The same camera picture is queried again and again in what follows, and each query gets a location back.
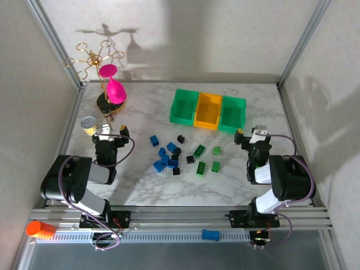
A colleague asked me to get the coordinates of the green plastic bin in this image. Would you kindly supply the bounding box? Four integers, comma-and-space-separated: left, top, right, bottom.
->
169, 88, 200, 126
218, 95, 248, 133

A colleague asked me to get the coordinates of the yellow plastic bin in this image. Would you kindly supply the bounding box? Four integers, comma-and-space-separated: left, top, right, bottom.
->
193, 92, 224, 130

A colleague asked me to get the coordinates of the yellow can with silver lid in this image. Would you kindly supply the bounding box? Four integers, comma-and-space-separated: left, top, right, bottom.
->
80, 116, 101, 137

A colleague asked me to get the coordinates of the pink plastic wine glass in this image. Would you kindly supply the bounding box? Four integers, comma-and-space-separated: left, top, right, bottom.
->
98, 64, 127, 104

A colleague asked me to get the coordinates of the small controller board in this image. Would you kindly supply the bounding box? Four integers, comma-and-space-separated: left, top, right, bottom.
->
250, 230, 272, 250

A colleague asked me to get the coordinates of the orange cylinder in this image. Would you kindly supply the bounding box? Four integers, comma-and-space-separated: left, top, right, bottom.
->
25, 220, 56, 240

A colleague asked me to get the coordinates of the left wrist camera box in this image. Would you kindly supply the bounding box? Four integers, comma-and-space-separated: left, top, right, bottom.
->
95, 123, 115, 141

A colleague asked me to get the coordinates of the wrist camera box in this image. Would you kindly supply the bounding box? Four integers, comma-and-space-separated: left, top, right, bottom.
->
95, 123, 115, 141
251, 125, 268, 143

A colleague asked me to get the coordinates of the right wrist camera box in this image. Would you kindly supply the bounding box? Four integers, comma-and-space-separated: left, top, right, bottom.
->
251, 125, 268, 143

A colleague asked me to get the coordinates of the gold wire glass rack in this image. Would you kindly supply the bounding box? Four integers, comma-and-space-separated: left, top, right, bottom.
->
62, 41, 128, 114

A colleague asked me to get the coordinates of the aluminium table side rail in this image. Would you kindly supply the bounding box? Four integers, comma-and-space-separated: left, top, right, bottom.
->
278, 83, 329, 209
44, 84, 87, 210

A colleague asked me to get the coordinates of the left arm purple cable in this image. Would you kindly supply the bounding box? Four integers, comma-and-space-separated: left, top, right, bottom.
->
57, 133, 136, 251

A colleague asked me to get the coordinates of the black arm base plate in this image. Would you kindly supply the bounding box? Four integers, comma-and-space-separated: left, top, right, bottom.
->
229, 209, 281, 228
79, 210, 132, 229

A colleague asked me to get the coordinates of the grey slotted cable duct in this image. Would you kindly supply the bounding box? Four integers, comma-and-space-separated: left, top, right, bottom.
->
35, 231, 254, 244

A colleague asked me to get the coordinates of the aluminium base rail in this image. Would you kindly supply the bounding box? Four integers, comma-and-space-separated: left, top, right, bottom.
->
28, 206, 334, 233

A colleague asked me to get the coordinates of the aluminium frame post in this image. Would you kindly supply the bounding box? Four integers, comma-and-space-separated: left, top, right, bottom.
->
25, 0, 87, 89
277, 0, 332, 88

